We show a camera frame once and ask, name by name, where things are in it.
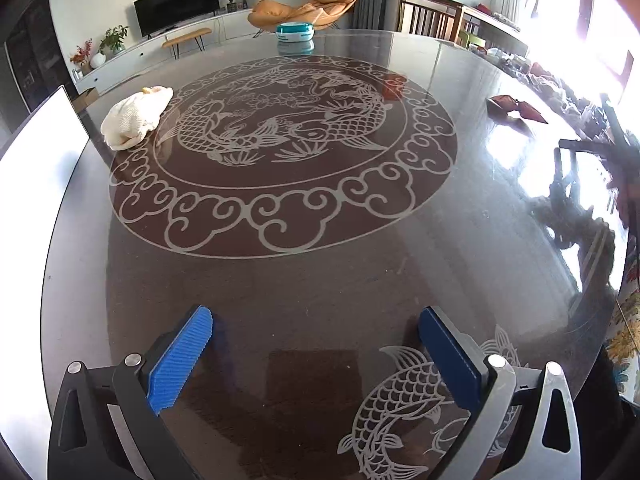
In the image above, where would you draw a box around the patterned floral rug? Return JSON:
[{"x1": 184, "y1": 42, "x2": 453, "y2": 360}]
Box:
[{"x1": 607, "y1": 290, "x2": 640, "y2": 396}]

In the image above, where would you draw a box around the teal round container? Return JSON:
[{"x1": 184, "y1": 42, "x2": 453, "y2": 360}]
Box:
[{"x1": 275, "y1": 22, "x2": 317, "y2": 46}]

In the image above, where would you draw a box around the brown cardboard box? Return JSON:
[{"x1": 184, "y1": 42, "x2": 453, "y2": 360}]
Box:
[{"x1": 72, "y1": 87, "x2": 99, "y2": 113}]

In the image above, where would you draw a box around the white box container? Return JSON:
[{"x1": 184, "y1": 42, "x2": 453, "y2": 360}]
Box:
[{"x1": 0, "y1": 85, "x2": 91, "y2": 441}]

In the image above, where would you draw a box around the white television cabinet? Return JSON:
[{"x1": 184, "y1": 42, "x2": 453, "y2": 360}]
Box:
[{"x1": 72, "y1": 7, "x2": 261, "y2": 95}]

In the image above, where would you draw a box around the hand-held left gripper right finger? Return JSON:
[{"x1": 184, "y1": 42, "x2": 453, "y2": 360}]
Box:
[{"x1": 417, "y1": 306, "x2": 582, "y2": 480}]

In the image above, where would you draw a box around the black flat television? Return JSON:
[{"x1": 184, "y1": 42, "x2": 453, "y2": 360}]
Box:
[{"x1": 133, "y1": 0, "x2": 220, "y2": 38}]

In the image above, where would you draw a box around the red flower bouquet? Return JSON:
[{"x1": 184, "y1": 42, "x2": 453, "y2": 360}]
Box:
[{"x1": 70, "y1": 39, "x2": 95, "y2": 73}]

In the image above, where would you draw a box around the red crinkled packet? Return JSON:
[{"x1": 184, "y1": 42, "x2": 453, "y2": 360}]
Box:
[{"x1": 487, "y1": 94, "x2": 549, "y2": 124}]

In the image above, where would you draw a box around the wooden side table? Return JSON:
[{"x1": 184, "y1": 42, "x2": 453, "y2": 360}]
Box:
[{"x1": 452, "y1": 2, "x2": 531, "y2": 58}]

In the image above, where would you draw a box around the pile of assorted household clutter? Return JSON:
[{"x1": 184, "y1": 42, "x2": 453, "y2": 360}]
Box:
[{"x1": 480, "y1": 45, "x2": 603, "y2": 128}]

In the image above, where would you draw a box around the orange lounge chair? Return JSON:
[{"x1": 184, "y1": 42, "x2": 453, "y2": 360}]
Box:
[{"x1": 248, "y1": 0, "x2": 367, "y2": 31}]

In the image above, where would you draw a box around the wooden bench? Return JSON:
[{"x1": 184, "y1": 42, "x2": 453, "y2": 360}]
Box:
[{"x1": 162, "y1": 27, "x2": 212, "y2": 58}]

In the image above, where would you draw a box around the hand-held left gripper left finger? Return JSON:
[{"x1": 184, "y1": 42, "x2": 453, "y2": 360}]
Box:
[{"x1": 47, "y1": 305, "x2": 214, "y2": 480}]

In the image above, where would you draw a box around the wooden slatted chair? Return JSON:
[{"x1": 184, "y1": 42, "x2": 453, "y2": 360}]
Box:
[{"x1": 398, "y1": 0, "x2": 463, "y2": 43}]

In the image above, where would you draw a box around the bushy green potted plant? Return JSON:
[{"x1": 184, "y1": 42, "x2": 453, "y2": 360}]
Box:
[{"x1": 99, "y1": 25, "x2": 130, "y2": 56}]

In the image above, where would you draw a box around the white cloth bundle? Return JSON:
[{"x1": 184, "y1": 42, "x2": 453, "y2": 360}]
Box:
[{"x1": 101, "y1": 86, "x2": 174, "y2": 151}]

